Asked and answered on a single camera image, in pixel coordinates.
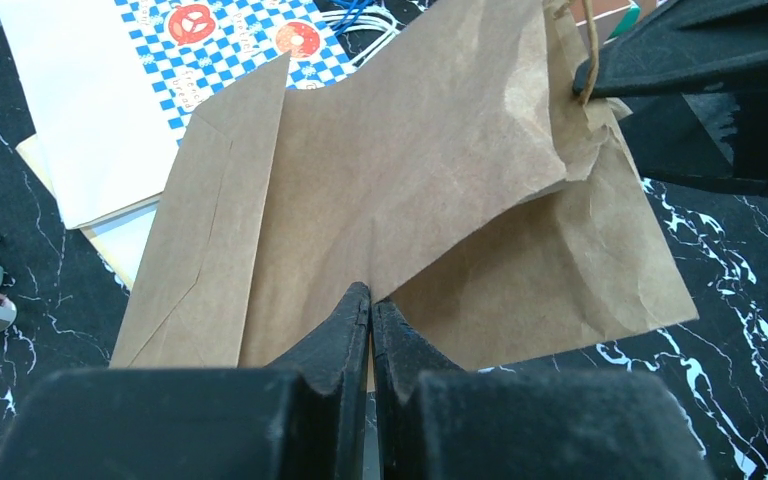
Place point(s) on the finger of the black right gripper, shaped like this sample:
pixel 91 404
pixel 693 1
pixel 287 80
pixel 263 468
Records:
pixel 695 74

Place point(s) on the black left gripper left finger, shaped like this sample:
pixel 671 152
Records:
pixel 299 417

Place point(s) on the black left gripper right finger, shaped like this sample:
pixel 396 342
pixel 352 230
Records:
pixel 439 421

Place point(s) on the brown paper bag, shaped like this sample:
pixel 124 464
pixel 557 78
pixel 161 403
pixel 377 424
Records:
pixel 456 173

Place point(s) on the checkered paper sheet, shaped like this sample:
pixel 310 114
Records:
pixel 191 50

